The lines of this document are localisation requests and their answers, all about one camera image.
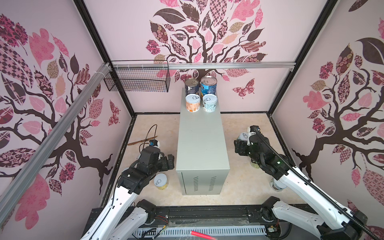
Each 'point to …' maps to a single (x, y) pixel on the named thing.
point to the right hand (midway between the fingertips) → (241, 140)
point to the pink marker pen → (202, 235)
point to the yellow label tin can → (161, 181)
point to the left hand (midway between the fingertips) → (166, 161)
